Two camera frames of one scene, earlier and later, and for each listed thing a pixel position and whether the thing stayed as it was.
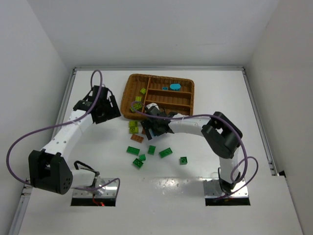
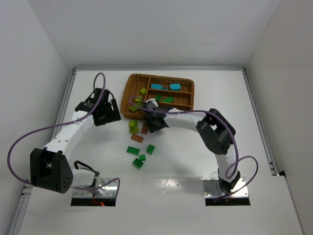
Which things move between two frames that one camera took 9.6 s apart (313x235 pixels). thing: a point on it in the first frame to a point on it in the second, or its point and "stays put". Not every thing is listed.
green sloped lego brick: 142,157 stays put
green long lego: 165,152 to 169,99
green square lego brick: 151,150 stays put
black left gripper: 107,109 stays put
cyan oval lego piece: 175,87 stays put
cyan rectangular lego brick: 151,132 to 156,86
